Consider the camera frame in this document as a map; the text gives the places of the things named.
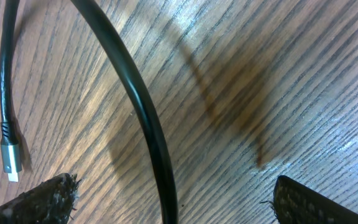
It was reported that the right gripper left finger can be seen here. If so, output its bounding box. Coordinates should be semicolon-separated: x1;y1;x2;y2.
0;173;80;224

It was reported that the black cable two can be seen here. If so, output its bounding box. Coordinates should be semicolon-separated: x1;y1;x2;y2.
0;0;180;224

